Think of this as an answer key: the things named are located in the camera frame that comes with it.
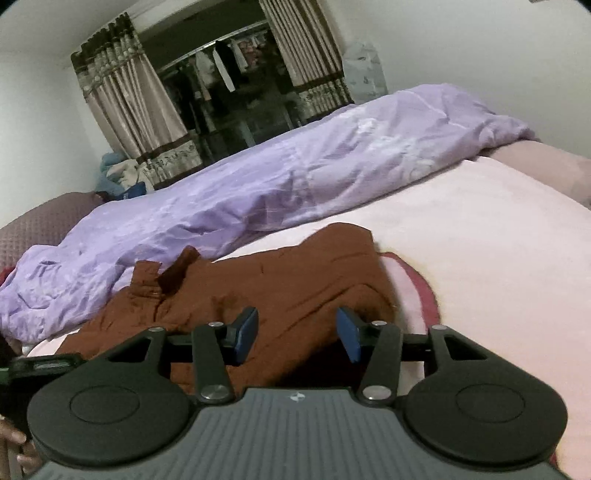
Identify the brown garment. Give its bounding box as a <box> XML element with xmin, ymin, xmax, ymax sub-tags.
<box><xmin>58</xmin><ymin>223</ymin><xmax>396</xmax><ymax>391</ymax></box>

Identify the blue and white clothes pile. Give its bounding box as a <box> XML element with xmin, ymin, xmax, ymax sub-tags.
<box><xmin>95</xmin><ymin>152</ymin><xmax>154</xmax><ymax>200</ymax></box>

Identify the person's hand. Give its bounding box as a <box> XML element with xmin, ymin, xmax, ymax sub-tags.
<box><xmin>0</xmin><ymin>416</ymin><xmax>43</xmax><ymax>479</ymax></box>

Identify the purple duvet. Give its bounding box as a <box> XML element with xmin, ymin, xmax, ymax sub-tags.
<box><xmin>1</xmin><ymin>84</ymin><xmax>535</xmax><ymax>344</ymax></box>

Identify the mauve headboard cushion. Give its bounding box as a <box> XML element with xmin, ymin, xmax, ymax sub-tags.
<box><xmin>1</xmin><ymin>192</ymin><xmax>103</xmax><ymax>270</ymax></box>

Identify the white patterned bag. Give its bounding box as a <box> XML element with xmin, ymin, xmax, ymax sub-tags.
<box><xmin>342</xmin><ymin>42</ymin><xmax>389</xmax><ymax>104</ymax></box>

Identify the left beige curtain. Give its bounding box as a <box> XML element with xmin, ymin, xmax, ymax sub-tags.
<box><xmin>71</xmin><ymin>13</ymin><xmax>202</xmax><ymax>189</ymax></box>

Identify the beige curtain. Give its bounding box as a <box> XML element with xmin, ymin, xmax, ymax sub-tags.
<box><xmin>71</xmin><ymin>13</ymin><xmax>202</xmax><ymax>189</ymax></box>
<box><xmin>259</xmin><ymin>0</ymin><xmax>353</xmax><ymax>122</ymax></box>

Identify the right beige curtain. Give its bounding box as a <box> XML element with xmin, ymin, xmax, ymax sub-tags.
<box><xmin>259</xmin><ymin>0</ymin><xmax>353</xmax><ymax>122</ymax></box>

